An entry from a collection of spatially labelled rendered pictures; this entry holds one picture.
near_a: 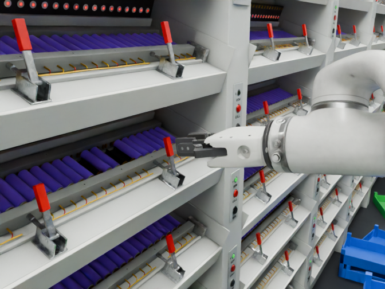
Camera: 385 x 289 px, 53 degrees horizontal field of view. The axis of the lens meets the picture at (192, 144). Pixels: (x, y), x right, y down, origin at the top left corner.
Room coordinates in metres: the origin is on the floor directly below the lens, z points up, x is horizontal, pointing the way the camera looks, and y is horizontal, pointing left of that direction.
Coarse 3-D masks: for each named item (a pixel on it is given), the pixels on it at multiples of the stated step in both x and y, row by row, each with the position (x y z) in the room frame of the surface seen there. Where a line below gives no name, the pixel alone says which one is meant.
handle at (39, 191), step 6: (36, 186) 0.45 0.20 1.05; (42, 186) 0.46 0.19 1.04; (36, 192) 0.45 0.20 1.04; (42, 192) 0.46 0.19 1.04; (36, 198) 0.45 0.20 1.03; (42, 198) 0.45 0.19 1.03; (42, 204) 0.45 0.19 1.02; (48, 204) 0.46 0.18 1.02; (42, 210) 0.45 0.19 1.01; (48, 210) 0.45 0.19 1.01; (42, 216) 0.45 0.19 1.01; (48, 216) 0.45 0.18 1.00; (48, 222) 0.45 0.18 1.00; (48, 228) 0.45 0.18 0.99; (48, 234) 0.45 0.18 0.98; (54, 234) 0.45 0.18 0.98
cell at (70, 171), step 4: (56, 160) 0.61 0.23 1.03; (60, 160) 0.62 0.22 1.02; (52, 164) 0.61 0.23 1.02; (56, 164) 0.61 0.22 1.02; (60, 164) 0.60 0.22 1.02; (64, 164) 0.61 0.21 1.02; (56, 168) 0.60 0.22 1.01; (60, 168) 0.60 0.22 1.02; (64, 168) 0.60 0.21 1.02; (68, 168) 0.60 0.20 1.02; (64, 172) 0.59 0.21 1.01; (68, 172) 0.59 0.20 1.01; (72, 172) 0.59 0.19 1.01; (68, 176) 0.59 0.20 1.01; (72, 176) 0.58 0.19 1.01; (76, 176) 0.58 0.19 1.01; (80, 176) 0.59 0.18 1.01; (72, 180) 0.58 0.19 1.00; (76, 180) 0.58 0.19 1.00; (80, 180) 0.58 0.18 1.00
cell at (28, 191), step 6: (12, 174) 0.55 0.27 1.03; (6, 180) 0.54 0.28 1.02; (12, 180) 0.54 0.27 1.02; (18, 180) 0.54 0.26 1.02; (12, 186) 0.53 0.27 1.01; (18, 186) 0.53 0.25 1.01; (24, 186) 0.53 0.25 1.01; (18, 192) 0.52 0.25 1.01; (24, 192) 0.52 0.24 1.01; (30, 192) 0.52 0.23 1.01; (30, 198) 0.51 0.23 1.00
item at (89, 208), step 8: (192, 160) 0.77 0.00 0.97; (176, 168) 0.72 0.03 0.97; (152, 176) 0.67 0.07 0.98; (160, 176) 0.68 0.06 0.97; (136, 184) 0.63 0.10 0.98; (144, 184) 0.64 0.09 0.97; (120, 192) 0.60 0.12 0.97; (104, 200) 0.56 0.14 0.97; (88, 208) 0.54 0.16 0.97; (72, 216) 0.51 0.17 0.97; (56, 224) 0.49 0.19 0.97; (16, 240) 0.44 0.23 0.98; (24, 240) 0.45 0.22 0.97; (0, 248) 0.42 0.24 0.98; (8, 248) 0.43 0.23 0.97
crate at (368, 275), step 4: (368, 272) 1.08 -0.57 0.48; (368, 276) 1.07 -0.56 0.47; (364, 280) 1.08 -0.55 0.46; (368, 280) 1.07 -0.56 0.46; (372, 280) 1.08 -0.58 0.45; (376, 280) 1.08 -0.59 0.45; (364, 284) 1.06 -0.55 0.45; (368, 284) 1.07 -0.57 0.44; (372, 284) 1.08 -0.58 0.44; (376, 284) 1.07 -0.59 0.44; (380, 284) 1.07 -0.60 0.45; (384, 284) 1.06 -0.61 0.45; (364, 288) 1.04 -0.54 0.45; (368, 288) 1.07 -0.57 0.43; (372, 288) 1.08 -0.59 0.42; (376, 288) 1.07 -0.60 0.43; (380, 288) 1.07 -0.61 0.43; (384, 288) 1.06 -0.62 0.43
